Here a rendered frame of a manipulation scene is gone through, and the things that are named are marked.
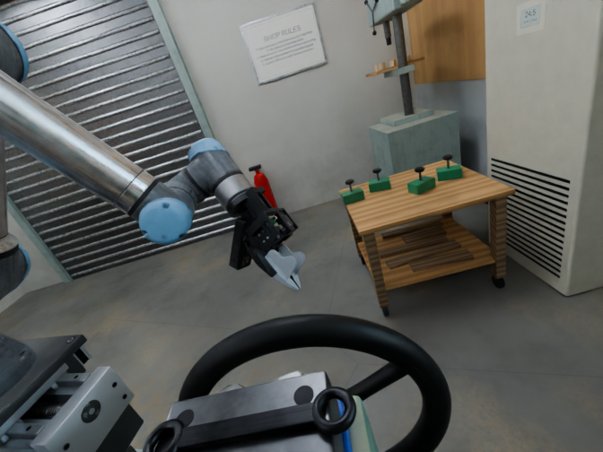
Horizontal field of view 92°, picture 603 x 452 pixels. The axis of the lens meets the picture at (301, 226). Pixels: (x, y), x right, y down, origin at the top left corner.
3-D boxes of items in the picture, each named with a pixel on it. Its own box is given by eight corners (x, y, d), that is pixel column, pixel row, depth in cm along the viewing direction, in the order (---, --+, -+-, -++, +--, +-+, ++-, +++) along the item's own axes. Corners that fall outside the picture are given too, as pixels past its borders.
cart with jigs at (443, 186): (452, 236, 191) (444, 140, 164) (512, 290, 139) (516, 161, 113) (355, 262, 197) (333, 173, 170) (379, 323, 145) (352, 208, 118)
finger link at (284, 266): (307, 282, 51) (276, 241, 53) (286, 299, 54) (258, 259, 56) (315, 277, 54) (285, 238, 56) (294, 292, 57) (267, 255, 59)
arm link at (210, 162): (195, 167, 67) (223, 143, 67) (221, 203, 65) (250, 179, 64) (175, 153, 59) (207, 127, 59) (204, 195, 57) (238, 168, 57)
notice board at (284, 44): (327, 63, 255) (313, 1, 236) (327, 63, 254) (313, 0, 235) (258, 85, 258) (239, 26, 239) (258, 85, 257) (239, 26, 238)
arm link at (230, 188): (207, 199, 59) (234, 196, 66) (220, 216, 58) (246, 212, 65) (226, 173, 56) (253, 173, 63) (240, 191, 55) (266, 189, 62)
